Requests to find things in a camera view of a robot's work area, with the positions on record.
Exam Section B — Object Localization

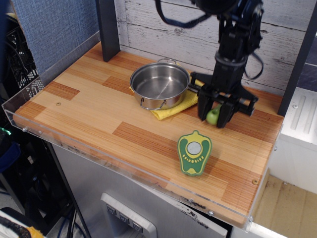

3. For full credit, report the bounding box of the dark grey post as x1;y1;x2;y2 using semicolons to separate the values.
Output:
96;0;120;62
277;3;317;117

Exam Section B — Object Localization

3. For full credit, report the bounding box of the grey button panel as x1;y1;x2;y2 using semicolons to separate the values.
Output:
101;193;157;238

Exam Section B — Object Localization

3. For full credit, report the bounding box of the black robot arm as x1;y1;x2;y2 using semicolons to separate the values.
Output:
190;0;264;128

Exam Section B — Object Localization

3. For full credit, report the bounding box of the stainless steel pot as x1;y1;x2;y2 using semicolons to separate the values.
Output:
129;58;191;111

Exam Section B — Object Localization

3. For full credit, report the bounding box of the yellow cloth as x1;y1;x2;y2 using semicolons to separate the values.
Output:
129;62;205;121

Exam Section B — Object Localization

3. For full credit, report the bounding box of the dark grey right post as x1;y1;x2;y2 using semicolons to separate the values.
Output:
277;3;317;117

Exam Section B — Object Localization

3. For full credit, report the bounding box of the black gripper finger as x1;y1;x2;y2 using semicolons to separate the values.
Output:
216;98;239;128
198;89;214;121

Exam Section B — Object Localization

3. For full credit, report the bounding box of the clear acrylic table guard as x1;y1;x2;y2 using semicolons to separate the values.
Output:
3;43;283;228

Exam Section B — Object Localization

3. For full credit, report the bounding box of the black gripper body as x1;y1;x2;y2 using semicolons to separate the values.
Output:
190;56;258;115

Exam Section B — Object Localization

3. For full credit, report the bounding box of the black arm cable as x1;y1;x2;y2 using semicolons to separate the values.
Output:
155;0;264;80

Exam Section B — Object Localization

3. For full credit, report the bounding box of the green handled grey spatula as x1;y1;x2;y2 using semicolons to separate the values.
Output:
206;104;222;125

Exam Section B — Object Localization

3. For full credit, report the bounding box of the white aluminium rail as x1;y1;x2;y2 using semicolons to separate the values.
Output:
281;87;317;145

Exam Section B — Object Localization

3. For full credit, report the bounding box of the black plastic crate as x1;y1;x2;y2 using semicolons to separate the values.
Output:
3;13;38;88

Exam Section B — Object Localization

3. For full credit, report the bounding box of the green toy pepper half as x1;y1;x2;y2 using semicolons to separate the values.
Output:
177;130;212;176

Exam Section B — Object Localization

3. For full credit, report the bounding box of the dark grey left post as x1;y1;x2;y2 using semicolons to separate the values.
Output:
96;0;120;62

